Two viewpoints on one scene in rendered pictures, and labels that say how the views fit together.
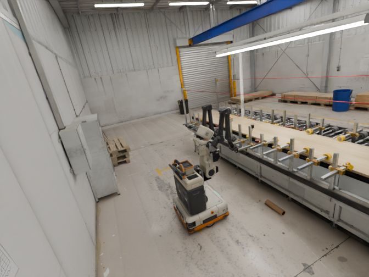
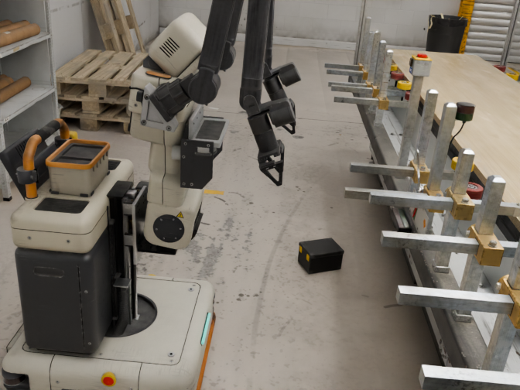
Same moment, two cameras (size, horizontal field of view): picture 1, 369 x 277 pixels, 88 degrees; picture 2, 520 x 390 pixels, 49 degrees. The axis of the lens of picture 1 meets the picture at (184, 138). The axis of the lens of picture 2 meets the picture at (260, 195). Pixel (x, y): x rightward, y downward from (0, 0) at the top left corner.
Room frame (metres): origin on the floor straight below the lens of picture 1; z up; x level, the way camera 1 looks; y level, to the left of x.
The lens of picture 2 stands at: (0.97, -1.21, 1.63)
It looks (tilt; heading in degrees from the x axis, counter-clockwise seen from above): 25 degrees down; 23
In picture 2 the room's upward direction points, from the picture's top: 4 degrees clockwise
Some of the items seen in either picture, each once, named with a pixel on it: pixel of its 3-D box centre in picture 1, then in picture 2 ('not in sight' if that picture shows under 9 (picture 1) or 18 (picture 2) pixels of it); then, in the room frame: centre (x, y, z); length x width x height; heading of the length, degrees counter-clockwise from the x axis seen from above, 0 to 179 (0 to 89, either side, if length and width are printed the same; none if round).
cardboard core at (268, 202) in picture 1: (274, 207); not in sight; (2.28, -1.18, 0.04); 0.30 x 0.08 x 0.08; 21
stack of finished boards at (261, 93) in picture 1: (251, 95); not in sight; (10.85, -4.15, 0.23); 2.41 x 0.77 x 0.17; 113
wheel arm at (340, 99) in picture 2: not in sight; (374, 102); (3.98, -0.58, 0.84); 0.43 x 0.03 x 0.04; 111
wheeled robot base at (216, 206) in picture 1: (199, 206); (121, 339); (2.41, -0.07, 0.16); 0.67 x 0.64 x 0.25; 111
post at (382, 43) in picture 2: not in sight; (376, 82); (4.27, -0.52, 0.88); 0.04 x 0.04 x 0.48; 21
